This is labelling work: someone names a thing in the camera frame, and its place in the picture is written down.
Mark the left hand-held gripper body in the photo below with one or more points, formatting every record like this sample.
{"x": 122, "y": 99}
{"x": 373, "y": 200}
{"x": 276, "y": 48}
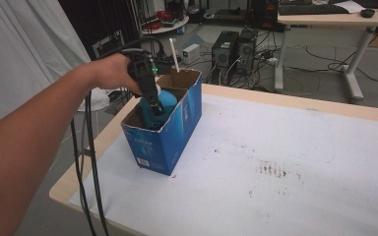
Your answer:
{"x": 144, "y": 78}

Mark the blue plastic bottle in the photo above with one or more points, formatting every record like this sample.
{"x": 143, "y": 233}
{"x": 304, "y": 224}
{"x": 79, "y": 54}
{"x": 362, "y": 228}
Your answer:
{"x": 169, "y": 103}

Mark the blue cardboard box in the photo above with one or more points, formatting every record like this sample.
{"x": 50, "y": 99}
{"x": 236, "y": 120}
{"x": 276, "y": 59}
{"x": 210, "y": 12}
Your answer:
{"x": 174, "y": 137}

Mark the person's left hand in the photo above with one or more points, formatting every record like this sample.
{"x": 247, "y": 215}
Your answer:
{"x": 111, "y": 73}

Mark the small white box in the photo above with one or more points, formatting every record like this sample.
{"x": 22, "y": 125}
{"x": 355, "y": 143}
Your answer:
{"x": 191, "y": 53}

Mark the round white table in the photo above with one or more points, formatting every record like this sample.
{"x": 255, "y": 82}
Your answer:
{"x": 167, "y": 28}

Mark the black computer tower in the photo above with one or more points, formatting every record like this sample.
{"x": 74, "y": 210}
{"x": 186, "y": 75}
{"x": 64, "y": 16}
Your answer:
{"x": 246, "y": 49}
{"x": 224, "y": 52}

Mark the white table mat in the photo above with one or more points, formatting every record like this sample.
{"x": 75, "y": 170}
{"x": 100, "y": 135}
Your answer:
{"x": 259, "y": 164}

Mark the white curtain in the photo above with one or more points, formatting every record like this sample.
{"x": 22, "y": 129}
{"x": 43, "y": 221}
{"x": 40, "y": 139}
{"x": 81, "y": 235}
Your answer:
{"x": 23, "y": 49}

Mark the black keyboard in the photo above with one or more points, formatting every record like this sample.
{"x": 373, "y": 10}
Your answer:
{"x": 311, "y": 9}

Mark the wooden desk with white legs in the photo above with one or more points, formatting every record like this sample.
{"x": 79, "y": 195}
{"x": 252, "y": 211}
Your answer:
{"x": 325, "y": 19}

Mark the white paper sheet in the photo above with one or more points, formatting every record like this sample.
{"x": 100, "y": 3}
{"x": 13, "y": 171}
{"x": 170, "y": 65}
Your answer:
{"x": 349, "y": 6}

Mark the black computer mouse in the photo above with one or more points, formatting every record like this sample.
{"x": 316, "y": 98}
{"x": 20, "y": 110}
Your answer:
{"x": 368, "y": 13}

